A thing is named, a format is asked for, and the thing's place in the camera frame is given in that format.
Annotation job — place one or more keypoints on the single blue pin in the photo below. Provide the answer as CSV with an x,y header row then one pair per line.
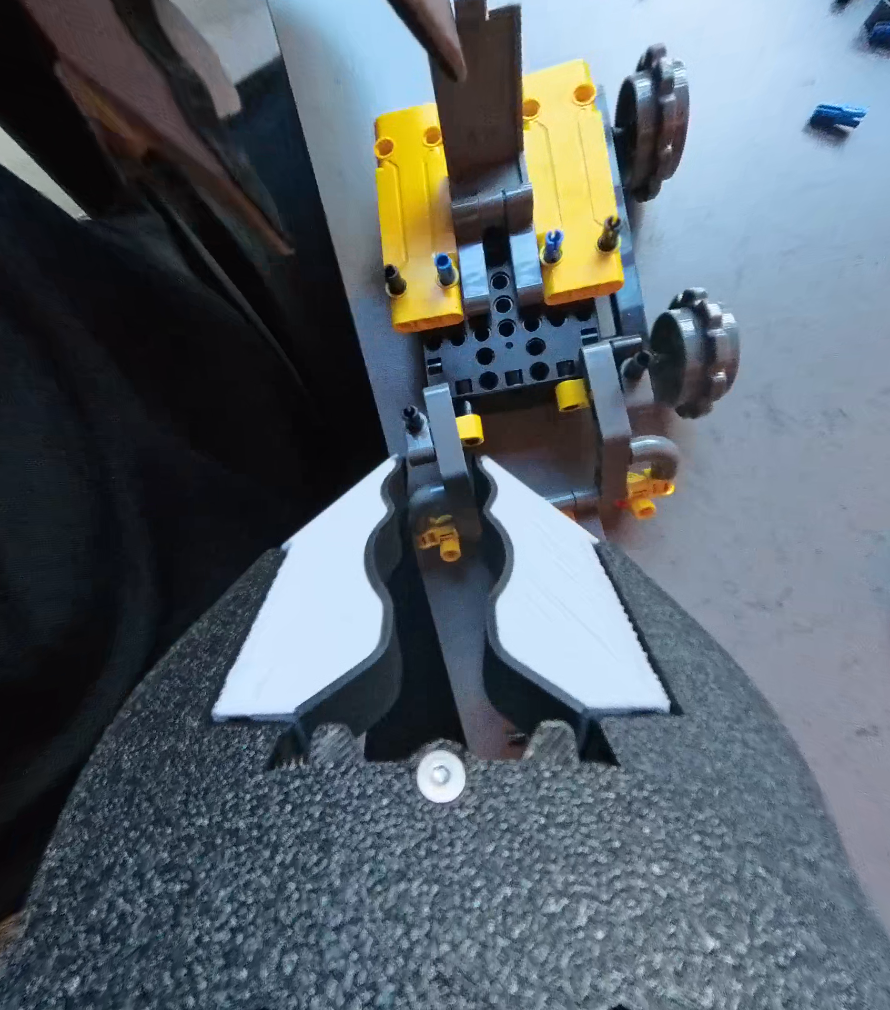
x,y
837,118

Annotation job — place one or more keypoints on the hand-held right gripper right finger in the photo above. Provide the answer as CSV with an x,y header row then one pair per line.
x,y
571,623

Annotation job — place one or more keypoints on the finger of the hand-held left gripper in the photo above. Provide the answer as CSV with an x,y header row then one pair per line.
x,y
161,158
437,35

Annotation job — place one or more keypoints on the yellow black toy vehicle model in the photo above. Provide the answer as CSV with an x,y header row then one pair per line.
x,y
413,205

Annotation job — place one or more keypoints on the person's dark clothed legs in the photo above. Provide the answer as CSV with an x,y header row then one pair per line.
x,y
98,473

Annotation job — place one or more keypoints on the grey desk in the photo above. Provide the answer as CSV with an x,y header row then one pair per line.
x,y
792,394

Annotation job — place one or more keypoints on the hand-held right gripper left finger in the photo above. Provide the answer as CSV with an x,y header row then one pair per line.
x,y
311,615

